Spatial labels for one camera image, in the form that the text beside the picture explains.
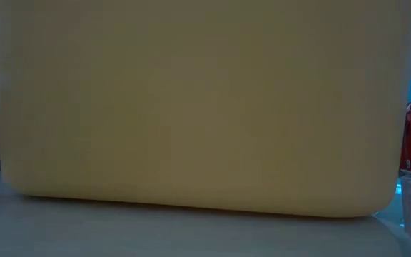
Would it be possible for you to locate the yellow plastic bin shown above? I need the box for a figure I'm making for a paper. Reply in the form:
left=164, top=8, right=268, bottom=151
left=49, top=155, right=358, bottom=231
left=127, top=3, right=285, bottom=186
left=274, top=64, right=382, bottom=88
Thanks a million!
left=0, top=0, right=411, bottom=218

